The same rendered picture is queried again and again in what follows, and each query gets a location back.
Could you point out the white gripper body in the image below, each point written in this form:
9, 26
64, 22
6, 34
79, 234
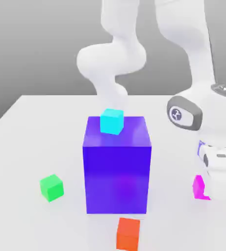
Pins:
222, 184

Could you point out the small magenta cube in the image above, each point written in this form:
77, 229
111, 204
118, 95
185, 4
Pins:
198, 186

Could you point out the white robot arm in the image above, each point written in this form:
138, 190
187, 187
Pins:
112, 58

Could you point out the small orange cube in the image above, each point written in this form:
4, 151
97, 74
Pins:
128, 234

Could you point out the small cyan cube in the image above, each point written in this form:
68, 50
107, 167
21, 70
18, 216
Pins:
111, 122

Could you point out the small green cube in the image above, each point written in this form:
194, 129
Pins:
52, 188

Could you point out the large purple box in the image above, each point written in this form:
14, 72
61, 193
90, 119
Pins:
116, 176

